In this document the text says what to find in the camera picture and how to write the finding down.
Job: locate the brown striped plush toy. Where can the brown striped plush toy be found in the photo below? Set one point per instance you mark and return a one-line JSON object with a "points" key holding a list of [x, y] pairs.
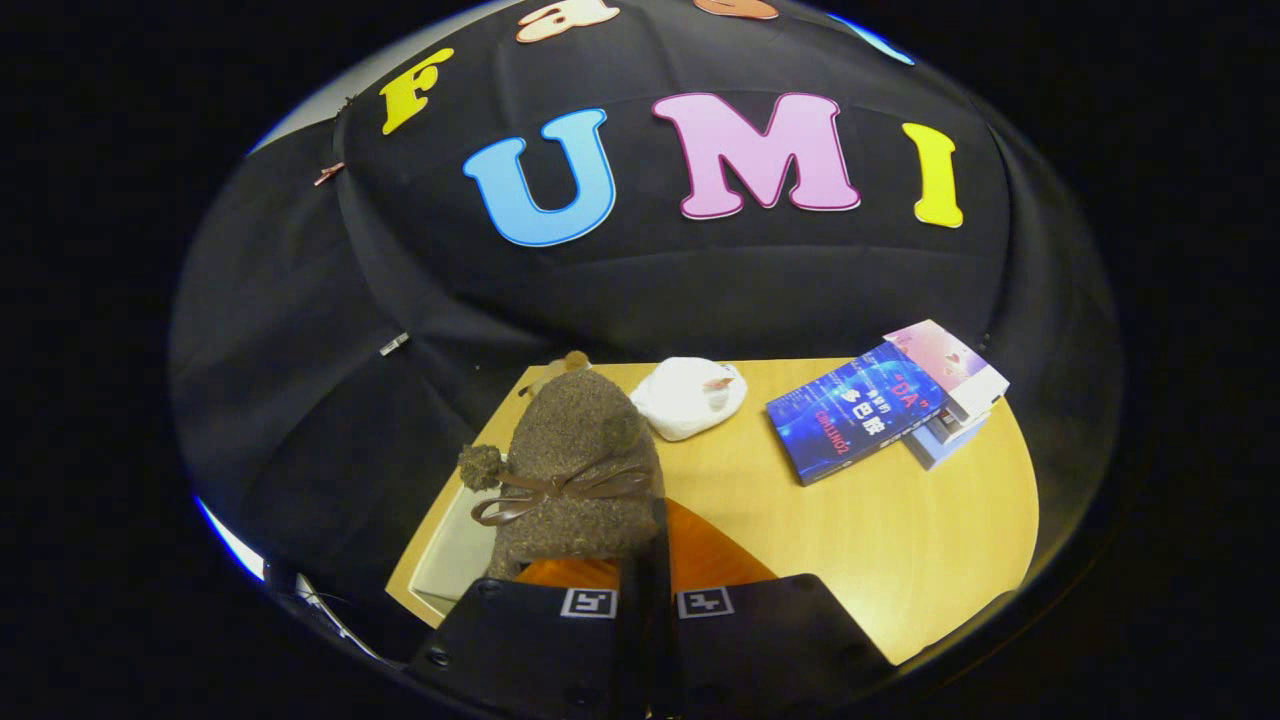
{"points": [[560, 370]]}

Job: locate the black backdrop cloth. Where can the black backdrop cloth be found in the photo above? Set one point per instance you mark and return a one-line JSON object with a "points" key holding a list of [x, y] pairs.
{"points": [[330, 350]]}

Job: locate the silver clip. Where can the silver clip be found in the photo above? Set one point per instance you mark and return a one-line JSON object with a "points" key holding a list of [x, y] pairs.
{"points": [[393, 344]]}

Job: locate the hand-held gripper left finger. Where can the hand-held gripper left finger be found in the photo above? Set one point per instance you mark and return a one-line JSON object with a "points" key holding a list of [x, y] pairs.
{"points": [[530, 650]]}

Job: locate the brown fuzzy shoe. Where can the brown fuzzy shoe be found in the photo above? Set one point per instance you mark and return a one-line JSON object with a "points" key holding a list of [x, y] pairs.
{"points": [[575, 450]]}

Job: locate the white cloth cap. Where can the white cloth cap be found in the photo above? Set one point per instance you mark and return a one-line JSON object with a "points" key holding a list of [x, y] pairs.
{"points": [[685, 400]]}

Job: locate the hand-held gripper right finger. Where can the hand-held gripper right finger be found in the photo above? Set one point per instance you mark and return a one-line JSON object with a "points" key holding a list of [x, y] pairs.
{"points": [[760, 645]]}

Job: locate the pink and white book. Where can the pink and white book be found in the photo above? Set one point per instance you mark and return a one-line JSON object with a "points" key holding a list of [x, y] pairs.
{"points": [[950, 365]]}

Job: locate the pink clip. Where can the pink clip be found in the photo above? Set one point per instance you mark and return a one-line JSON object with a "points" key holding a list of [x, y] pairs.
{"points": [[328, 173]]}

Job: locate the grey fabric storage box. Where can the grey fabric storage box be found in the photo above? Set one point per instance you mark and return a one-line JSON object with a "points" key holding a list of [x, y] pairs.
{"points": [[450, 560]]}

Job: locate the pale blue book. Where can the pale blue book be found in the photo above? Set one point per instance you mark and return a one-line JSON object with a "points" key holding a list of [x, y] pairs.
{"points": [[950, 440]]}

